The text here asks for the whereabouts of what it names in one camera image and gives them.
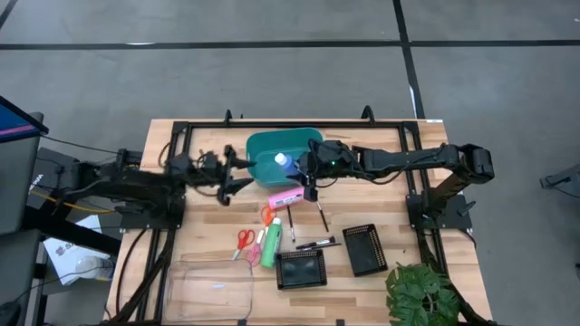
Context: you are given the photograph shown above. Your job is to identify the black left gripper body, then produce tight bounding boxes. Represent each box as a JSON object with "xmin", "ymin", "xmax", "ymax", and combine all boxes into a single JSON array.
[{"xmin": 194, "ymin": 150, "xmax": 228, "ymax": 197}]

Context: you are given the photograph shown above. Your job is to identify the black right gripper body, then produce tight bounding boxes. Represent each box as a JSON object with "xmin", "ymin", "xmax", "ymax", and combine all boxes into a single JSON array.
[{"xmin": 300, "ymin": 139, "xmax": 360, "ymax": 179}]

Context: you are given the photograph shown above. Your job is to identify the blue paint bottle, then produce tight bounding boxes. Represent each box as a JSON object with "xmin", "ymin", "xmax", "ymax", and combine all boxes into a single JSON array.
[{"xmin": 274, "ymin": 152, "xmax": 301, "ymax": 178}]

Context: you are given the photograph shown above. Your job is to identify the black marker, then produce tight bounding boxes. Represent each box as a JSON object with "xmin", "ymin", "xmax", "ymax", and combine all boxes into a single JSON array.
[{"xmin": 286, "ymin": 205, "xmax": 297, "ymax": 244}]

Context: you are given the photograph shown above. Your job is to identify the orange-handled scissors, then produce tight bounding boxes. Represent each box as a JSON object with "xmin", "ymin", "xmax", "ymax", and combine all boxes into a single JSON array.
[{"xmin": 259, "ymin": 204, "xmax": 278, "ymax": 227}]

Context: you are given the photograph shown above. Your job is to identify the pink-handled scissors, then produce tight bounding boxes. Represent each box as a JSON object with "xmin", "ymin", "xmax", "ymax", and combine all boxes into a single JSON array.
[{"xmin": 246, "ymin": 228, "xmax": 266, "ymax": 268}]

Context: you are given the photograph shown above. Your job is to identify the red-handled scissors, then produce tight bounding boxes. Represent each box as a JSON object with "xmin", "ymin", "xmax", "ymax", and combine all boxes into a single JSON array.
[{"xmin": 231, "ymin": 228, "xmax": 256, "ymax": 262}]

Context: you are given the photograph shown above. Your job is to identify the green paint bottle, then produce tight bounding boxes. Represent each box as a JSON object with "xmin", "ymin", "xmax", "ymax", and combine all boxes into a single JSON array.
[{"xmin": 260, "ymin": 216, "xmax": 285, "ymax": 269}]

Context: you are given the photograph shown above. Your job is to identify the thin black paint brush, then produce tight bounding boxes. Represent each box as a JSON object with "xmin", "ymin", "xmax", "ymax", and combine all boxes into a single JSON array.
[
  {"xmin": 315, "ymin": 200, "xmax": 331, "ymax": 234},
  {"xmin": 301, "ymin": 242, "xmax": 343, "ymax": 252}
]

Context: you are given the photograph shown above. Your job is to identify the pink paint bottle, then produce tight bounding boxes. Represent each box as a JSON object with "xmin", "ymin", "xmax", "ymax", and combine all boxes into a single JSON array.
[{"xmin": 266, "ymin": 186, "xmax": 305, "ymax": 210}]

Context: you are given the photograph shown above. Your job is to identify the teal plastic bin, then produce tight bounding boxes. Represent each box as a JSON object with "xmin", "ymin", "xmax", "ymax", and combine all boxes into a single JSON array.
[{"xmin": 246, "ymin": 128, "xmax": 325, "ymax": 190}]

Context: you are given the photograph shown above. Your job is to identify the black slotted plastic basket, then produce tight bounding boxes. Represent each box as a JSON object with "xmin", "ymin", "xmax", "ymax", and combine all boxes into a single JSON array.
[
  {"xmin": 342, "ymin": 223, "xmax": 390, "ymax": 278},
  {"xmin": 275, "ymin": 248, "xmax": 328, "ymax": 291}
]

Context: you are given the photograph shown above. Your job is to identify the clear plastic container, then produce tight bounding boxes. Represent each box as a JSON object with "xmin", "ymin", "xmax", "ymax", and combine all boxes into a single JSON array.
[{"xmin": 161, "ymin": 257, "xmax": 255, "ymax": 325}]

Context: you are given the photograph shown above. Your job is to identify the potted green plant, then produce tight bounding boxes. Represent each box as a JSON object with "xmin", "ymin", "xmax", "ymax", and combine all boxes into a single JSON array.
[{"xmin": 384, "ymin": 262, "xmax": 463, "ymax": 326}]

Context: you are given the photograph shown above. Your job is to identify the clear plastic water bottle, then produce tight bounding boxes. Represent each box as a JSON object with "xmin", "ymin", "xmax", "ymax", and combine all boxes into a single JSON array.
[{"xmin": 74, "ymin": 255, "xmax": 115, "ymax": 281}]

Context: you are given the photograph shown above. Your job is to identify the black computer box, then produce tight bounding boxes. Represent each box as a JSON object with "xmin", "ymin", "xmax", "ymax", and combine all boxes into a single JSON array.
[{"xmin": 27, "ymin": 147, "xmax": 81, "ymax": 209}]

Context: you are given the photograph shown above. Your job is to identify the white paper sheet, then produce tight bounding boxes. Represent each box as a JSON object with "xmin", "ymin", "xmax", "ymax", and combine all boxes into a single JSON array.
[{"xmin": 43, "ymin": 215, "xmax": 114, "ymax": 286}]

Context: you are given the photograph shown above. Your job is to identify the gray metal cabinet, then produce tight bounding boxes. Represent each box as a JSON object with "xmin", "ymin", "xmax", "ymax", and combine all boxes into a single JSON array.
[{"xmin": 0, "ymin": 112, "xmax": 45, "ymax": 235}]

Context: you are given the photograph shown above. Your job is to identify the computer monitor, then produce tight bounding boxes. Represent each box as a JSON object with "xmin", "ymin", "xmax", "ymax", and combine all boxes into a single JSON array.
[{"xmin": 0, "ymin": 94, "xmax": 50, "ymax": 146}]

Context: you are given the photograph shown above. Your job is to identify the black metal table frame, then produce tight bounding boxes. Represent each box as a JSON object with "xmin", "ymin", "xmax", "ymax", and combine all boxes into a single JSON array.
[{"xmin": 106, "ymin": 104, "xmax": 499, "ymax": 326}]

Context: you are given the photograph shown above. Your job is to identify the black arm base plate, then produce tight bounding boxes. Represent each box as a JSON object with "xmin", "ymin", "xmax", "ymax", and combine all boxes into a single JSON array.
[
  {"xmin": 406, "ymin": 193, "xmax": 473, "ymax": 231},
  {"xmin": 119, "ymin": 194, "xmax": 187, "ymax": 231}
]

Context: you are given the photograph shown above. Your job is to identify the black cable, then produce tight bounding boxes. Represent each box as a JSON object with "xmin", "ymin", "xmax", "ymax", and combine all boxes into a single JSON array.
[{"xmin": 114, "ymin": 228, "xmax": 150, "ymax": 318}]

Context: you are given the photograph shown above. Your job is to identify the yellow cable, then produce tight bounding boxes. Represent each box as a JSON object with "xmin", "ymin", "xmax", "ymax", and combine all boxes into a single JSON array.
[{"xmin": 29, "ymin": 188, "xmax": 114, "ymax": 215}]

